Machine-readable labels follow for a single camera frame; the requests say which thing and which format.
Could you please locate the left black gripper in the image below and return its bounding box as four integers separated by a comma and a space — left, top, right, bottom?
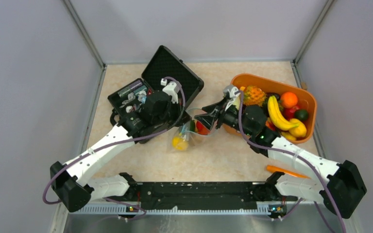
153, 98, 192, 127

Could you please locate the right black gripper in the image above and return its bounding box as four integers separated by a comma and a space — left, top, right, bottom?
195, 97, 254, 137

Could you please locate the red apple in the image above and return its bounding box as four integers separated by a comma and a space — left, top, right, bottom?
195, 121, 210, 135

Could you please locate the green lime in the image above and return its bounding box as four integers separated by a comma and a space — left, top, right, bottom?
189, 120, 196, 132

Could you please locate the clear zip top bag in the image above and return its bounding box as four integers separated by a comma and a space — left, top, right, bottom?
169, 108, 218, 152

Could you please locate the yellow orange peach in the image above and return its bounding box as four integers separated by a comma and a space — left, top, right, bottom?
171, 137, 189, 151

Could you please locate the orange tangerine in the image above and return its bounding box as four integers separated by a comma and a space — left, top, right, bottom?
280, 92, 298, 108

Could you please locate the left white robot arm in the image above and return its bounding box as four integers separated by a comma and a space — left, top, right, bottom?
42, 90, 187, 212

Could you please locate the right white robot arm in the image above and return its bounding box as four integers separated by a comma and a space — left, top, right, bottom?
195, 100, 367, 219

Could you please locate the black poker chip case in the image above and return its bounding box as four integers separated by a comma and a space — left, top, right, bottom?
107, 45, 205, 129

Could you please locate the orange pineapple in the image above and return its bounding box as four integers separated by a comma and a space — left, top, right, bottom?
243, 85, 267, 106

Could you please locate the yellow banana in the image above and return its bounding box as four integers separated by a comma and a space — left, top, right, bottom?
267, 96, 300, 131

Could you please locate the orange carrot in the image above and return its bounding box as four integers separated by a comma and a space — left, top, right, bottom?
266, 165, 309, 179

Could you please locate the dark green avocado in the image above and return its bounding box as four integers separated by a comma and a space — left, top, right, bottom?
294, 109, 309, 122

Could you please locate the orange plastic basket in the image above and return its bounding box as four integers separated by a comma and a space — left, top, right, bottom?
230, 73, 317, 144

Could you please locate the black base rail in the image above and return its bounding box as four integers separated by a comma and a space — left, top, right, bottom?
106, 173, 300, 219

